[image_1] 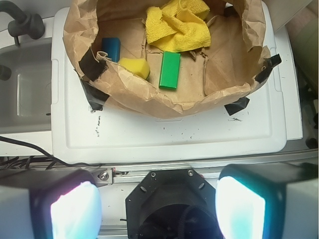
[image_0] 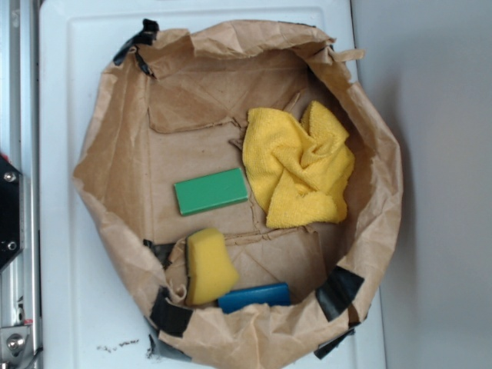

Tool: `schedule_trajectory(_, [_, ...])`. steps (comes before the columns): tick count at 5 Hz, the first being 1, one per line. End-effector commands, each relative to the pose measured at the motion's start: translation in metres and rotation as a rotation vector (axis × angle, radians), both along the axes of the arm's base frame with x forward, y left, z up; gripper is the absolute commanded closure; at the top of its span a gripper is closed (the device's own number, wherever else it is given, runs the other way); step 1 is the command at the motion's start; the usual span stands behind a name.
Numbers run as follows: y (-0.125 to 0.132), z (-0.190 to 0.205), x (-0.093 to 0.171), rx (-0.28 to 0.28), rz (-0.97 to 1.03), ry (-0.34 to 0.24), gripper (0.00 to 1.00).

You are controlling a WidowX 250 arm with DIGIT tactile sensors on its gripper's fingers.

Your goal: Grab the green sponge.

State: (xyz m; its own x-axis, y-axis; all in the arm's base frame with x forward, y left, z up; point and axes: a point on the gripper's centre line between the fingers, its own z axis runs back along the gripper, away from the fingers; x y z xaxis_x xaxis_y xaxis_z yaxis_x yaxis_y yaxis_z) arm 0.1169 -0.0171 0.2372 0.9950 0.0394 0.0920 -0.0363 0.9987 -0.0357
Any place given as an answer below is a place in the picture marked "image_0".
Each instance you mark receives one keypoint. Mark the yellow sponge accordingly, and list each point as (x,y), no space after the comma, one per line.
(211,273)

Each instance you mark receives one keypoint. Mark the green rectangular block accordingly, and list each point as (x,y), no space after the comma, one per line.
(210,192)

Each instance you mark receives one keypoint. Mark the yellow microfiber cloth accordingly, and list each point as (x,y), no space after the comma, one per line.
(298,169)

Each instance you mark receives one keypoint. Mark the brown paper bag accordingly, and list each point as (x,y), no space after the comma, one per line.
(173,105)

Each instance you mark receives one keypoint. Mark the blue rectangular block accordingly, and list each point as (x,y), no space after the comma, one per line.
(272,295)

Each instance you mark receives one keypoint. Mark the black bracket plate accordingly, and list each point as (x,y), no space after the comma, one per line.
(11,212)

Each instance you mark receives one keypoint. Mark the aluminium frame rail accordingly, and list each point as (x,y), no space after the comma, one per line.
(21,322)

